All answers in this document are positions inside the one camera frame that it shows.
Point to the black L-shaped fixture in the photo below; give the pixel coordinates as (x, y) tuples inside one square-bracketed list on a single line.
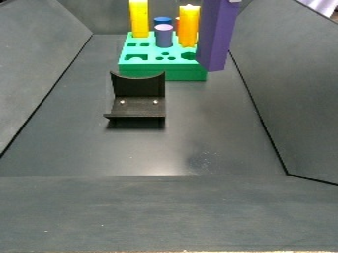
[(139, 104)]

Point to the yellow rectangular block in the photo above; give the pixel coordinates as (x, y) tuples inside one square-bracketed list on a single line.
[(139, 18)]

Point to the red rounded block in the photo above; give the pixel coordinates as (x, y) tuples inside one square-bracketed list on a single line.
[(177, 25)]

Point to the purple cylinder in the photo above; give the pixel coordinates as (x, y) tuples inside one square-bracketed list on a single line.
[(163, 32)]

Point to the green shape sorter base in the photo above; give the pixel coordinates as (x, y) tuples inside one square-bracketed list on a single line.
[(142, 60)]

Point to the purple arch block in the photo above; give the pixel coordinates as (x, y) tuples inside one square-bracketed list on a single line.
[(217, 24)]

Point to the yellow star prism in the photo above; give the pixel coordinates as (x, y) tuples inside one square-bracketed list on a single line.
[(187, 27)]

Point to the dark blue cylinder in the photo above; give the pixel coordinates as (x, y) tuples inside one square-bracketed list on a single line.
[(162, 20)]

